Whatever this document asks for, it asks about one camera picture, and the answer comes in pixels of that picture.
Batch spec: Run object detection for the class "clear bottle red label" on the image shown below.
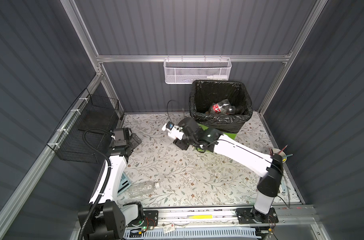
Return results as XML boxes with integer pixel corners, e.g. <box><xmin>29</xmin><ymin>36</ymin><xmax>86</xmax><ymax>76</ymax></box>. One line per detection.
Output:
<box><xmin>209</xmin><ymin>99</ymin><xmax>236</xmax><ymax>115</ymax></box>

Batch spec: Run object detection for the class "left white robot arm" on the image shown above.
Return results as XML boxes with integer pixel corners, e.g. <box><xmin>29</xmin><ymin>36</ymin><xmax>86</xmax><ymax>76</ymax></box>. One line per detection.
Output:
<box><xmin>78</xmin><ymin>128</ymin><xmax>145</xmax><ymax>240</ymax></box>

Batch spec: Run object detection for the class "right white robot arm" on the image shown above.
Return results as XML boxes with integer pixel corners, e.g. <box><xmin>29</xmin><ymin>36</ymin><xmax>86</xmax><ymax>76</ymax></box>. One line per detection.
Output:
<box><xmin>162</xmin><ymin>117</ymin><xmax>283</xmax><ymax>217</ymax></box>

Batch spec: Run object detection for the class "black bin liner bag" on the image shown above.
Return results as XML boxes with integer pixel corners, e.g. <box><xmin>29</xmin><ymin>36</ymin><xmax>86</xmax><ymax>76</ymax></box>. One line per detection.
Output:
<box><xmin>189</xmin><ymin>80</ymin><xmax>253</xmax><ymax>134</ymax></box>

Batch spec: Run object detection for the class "clear ribbed empty bottle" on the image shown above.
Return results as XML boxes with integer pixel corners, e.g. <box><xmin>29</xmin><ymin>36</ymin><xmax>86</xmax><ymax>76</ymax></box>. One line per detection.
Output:
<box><xmin>128</xmin><ymin>181</ymin><xmax>160</xmax><ymax>198</ymax></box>

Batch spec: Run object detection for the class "white cup pencil holder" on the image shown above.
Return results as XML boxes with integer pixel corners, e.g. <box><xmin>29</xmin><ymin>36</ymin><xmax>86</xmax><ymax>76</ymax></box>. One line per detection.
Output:
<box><xmin>272</xmin><ymin>149</ymin><xmax>287</xmax><ymax>163</ymax></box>

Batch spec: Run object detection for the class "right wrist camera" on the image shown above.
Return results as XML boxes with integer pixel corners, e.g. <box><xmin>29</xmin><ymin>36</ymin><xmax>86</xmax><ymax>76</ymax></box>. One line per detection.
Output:
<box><xmin>162</xmin><ymin>121</ymin><xmax>184</xmax><ymax>140</ymax></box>

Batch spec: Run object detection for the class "black wire wall basket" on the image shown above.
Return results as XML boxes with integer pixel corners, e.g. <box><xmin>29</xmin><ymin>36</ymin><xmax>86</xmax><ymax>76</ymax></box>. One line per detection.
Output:
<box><xmin>47</xmin><ymin>91</ymin><xmax>120</xmax><ymax>164</ymax></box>

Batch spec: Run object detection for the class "white wire wall basket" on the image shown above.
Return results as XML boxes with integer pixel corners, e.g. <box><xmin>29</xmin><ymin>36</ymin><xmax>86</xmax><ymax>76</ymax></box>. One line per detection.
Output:
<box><xmin>163</xmin><ymin>58</ymin><xmax>232</xmax><ymax>85</ymax></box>

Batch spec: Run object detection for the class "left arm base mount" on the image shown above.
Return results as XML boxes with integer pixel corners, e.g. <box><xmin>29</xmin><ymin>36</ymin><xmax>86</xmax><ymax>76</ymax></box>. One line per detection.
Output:
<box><xmin>127</xmin><ymin>211</ymin><xmax>159</xmax><ymax>228</ymax></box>

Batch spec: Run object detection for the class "white tag on rail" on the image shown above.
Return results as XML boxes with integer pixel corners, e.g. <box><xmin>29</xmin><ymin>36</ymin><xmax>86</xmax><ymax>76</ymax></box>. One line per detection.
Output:
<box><xmin>163</xmin><ymin>224</ymin><xmax>176</xmax><ymax>234</ymax></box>

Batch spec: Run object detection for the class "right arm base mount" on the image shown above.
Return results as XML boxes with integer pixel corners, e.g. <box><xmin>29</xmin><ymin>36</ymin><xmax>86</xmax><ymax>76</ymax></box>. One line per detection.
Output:
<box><xmin>235</xmin><ymin>208</ymin><xmax>279</xmax><ymax>224</ymax></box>

